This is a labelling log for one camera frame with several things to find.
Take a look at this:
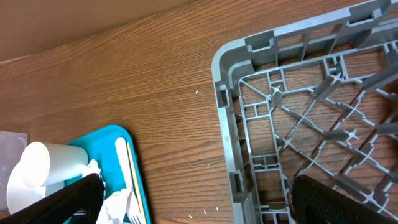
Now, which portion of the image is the grey dishwasher rack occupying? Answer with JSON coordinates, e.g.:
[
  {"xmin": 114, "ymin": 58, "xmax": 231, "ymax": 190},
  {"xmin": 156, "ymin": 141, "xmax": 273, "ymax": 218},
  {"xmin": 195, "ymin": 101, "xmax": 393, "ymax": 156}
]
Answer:
[{"xmin": 211, "ymin": 0, "xmax": 397, "ymax": 223}]

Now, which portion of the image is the teal plastic tray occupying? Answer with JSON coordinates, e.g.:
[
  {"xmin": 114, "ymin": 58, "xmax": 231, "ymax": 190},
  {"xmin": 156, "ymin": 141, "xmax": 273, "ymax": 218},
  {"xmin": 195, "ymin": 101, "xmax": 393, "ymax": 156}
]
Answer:
[{"xmin": 68, "ymin": 124, "xmax": 152, "ymax": 223}]

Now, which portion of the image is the white plastic fork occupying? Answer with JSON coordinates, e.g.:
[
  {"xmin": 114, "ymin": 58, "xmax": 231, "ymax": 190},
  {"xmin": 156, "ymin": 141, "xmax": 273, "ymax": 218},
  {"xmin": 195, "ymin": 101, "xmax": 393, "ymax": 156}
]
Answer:
[{"xmin": 115, "ymin": 137, "xmax": 143, "ymax": 224}]

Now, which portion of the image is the white paper cup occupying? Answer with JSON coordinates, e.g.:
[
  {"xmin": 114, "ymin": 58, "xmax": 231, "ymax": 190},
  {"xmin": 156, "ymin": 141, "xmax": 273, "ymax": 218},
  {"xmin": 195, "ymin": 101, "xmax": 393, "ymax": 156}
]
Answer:
[{"xmin": 20, "ymin": 142, "xmax": 88, "ymax": 187}]

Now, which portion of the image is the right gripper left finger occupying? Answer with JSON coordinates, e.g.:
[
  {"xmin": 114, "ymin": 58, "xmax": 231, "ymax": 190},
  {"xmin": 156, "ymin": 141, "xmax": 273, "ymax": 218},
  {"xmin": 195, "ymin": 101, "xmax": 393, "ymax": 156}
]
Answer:
[{"xmin": 1, "ymin": 174, "xmax": 105, "ymax": 224}]

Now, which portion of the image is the wooden chopstick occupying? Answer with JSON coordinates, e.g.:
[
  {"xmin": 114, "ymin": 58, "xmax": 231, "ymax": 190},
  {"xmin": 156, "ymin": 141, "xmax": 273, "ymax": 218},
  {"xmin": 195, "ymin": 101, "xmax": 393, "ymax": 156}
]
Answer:
[{"xmin": 126, "ymin": 142, "xmax": 147, "ymax": 224}]

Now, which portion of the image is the white paper bowl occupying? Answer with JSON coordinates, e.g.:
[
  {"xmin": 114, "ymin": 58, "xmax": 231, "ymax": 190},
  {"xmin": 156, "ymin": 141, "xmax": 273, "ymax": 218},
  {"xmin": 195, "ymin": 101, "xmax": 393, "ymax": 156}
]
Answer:
[{"xmin": 6, "ymin": 163, "xmax": 65, "ymax": 215}]

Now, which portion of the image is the clear plastic bin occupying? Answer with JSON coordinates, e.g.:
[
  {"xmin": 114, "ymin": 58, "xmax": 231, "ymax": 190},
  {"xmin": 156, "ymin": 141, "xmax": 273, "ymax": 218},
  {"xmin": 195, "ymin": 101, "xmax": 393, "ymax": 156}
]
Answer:
[{"xmin": 0, "ymin": 131, "xmax": 29, "ymax": 210}]

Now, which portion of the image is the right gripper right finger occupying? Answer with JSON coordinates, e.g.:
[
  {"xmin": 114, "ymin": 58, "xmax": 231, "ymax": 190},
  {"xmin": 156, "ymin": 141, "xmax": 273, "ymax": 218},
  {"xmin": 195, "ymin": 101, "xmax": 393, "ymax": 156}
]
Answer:
[{"xmin": 290, "ymin": 175, "xmax": 395, "ymax": 224}]

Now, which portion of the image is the white tissue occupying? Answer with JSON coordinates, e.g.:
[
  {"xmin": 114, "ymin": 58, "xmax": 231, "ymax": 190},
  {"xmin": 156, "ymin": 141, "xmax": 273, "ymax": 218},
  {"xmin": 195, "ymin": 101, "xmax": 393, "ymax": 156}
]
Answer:
[{"xmin": 82, "ymin": 159, "xmax": 137, "ymax": 224}]

